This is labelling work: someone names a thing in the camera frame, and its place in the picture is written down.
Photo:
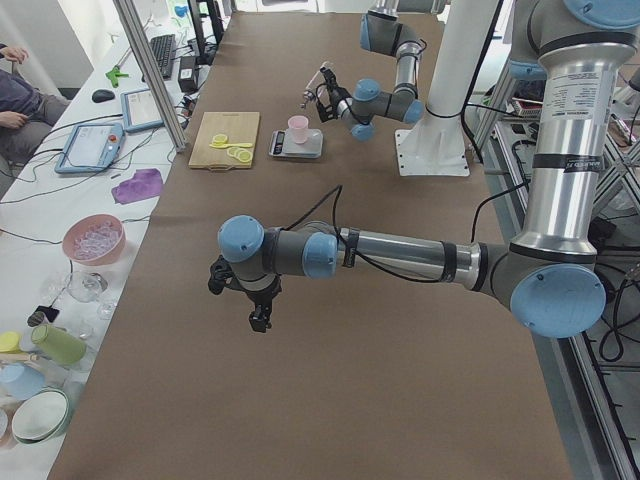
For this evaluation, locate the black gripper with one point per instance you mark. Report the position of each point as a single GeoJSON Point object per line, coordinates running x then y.
{"type": "Point", "coordinates": [262, 299]}
{"type": "Point", "coordinates": [338, 97]}

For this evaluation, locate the clear glass sauce bottle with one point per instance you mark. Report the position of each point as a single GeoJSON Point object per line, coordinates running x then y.
{"type": "Point", "coordinates": [314, 87]}

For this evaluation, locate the pink plastic cup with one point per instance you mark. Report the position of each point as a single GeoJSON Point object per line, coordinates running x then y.
{"type": "Point", "coordinates": [298, 126]}

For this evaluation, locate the silver kitchen scale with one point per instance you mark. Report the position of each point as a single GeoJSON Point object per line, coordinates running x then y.
{"type": "Point", "coordinates": [283, 146]}

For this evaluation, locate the green cup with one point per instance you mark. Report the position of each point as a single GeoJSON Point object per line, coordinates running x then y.
{"type": "Point", "coordinates": [59, 345]}

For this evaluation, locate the light blue cup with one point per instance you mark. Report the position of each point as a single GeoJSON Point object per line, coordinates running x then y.
{"type": "Point", "coordinates": [22, 381]}

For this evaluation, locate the yellow cup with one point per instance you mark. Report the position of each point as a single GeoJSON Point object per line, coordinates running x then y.
{"type": "Point", "coordinates": [10, 342]}

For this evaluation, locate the wooden cutting board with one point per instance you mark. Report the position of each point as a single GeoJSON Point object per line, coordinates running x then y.
{"type": "Point", "coordinates": [238, 126]}

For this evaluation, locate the lemon slice stack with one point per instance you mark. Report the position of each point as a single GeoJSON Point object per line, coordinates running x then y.
{"type": "Point", "coordinates": [242, 155]}

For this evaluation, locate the yellow plastic knife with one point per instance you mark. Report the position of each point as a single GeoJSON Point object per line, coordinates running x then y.
{"type": "Point", "coordinates": [231, 145]}

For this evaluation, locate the black power adapter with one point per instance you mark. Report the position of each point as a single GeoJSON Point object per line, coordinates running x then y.
{"type": "Point", "coordinates": [188, 74]}

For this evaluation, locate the purple cloth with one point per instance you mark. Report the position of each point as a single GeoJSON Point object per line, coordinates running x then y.
{"type": "Point", "coordinates": [144, 184]}

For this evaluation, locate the wine glass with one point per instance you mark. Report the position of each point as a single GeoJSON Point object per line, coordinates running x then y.
{"type": "Point", "coordinates": [85, 287]}

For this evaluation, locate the black keyboard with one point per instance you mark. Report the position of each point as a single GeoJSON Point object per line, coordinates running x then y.
{"type": "Point", "coordinates": [163, 49]}

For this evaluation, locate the pink bowl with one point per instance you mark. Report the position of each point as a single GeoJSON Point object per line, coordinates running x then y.
{"type": "Point", "coordinates": [95, 240]}

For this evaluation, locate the far teach pendant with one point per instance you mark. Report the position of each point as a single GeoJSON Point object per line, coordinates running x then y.
{"type": "Point", "coordinates": [140, 112]}

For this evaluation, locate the teach pendant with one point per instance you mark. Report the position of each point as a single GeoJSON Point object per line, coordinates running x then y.
{"type": "Point", "coordinates": [91, 147]}
{"type": "Point", "coordinates": [140, 112]}

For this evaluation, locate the green plastic tool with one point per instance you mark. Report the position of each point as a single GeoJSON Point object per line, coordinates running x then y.
{"type": "Point", "coordinates": [114, 75]}

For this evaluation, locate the black computer mouse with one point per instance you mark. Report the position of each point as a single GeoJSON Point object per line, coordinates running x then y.
{"type": "Point", "coordinates": [102, 95]}

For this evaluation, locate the near teach pendant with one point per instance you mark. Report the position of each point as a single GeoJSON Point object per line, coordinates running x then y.
{"type": "Point", "coordinates": [91, 147]}

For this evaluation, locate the white green bowl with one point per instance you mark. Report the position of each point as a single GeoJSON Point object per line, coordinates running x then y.
{"type": "Point", "coordinates": [43, 416]}

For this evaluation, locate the seated person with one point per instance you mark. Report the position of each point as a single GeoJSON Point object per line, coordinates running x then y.
{"type": "Point", "coordinates": [27, 117]}

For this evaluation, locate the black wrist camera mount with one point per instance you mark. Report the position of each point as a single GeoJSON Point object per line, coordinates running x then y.
{"type": "Point", "coordinates": [221, 277]}

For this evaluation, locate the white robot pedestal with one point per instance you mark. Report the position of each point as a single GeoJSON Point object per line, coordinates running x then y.
{"type": "Point", "coordinates": [435, 145]}

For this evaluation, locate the aluminium frame post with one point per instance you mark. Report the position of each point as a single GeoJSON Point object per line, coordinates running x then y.
{"type": "Point", "coordinates": [139, 44]}

